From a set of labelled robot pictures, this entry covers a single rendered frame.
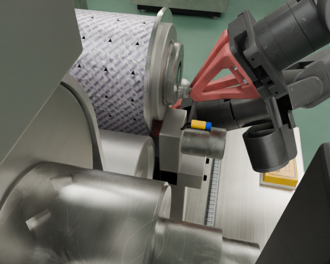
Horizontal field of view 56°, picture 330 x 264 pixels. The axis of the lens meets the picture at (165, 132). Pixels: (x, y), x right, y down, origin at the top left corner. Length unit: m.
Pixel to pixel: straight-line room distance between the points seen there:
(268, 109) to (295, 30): 0.16
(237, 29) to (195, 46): 2.53
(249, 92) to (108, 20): 0.17
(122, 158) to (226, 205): 0.40
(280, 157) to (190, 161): 0.14
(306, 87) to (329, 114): 1.96
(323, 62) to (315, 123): 1.82
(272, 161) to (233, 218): 0.22
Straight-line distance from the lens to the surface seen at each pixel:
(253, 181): 0.72
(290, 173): 0.73
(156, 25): 0.33
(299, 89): 0.48
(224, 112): 0.46
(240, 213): 0.67
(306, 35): 0.33
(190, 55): 2.75
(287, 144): 0.50
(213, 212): 0.66
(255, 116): 0.46
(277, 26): 0.33
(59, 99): 0.16
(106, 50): 0.34
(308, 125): 2.29
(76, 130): 0.18
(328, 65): 0.51
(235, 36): 0.34
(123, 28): 0.35
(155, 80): 0.33
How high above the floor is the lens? 1.47
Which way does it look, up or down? 46 degrees down
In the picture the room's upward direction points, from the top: straight up
